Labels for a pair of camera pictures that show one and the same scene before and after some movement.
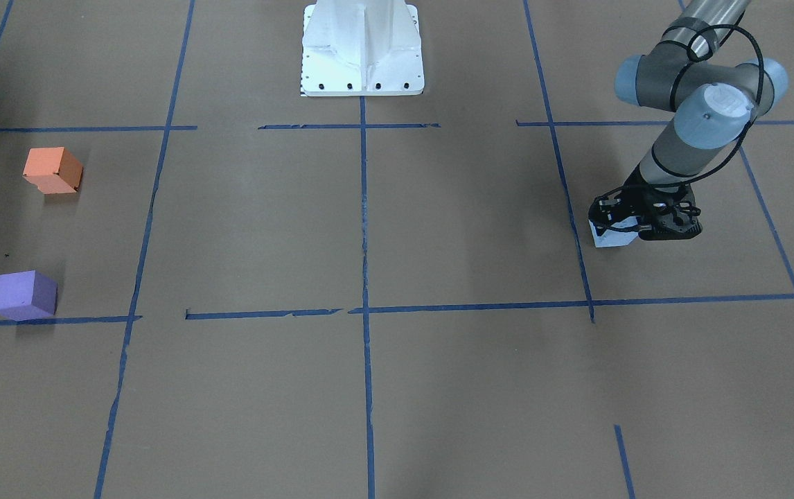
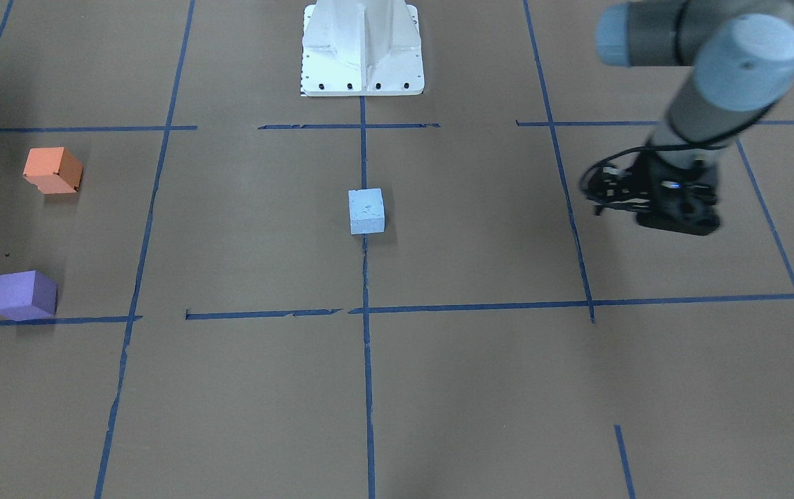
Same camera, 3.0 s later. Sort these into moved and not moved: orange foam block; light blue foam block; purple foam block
Moved: light blue foam block
Not moved: orange foam block; purple foam block
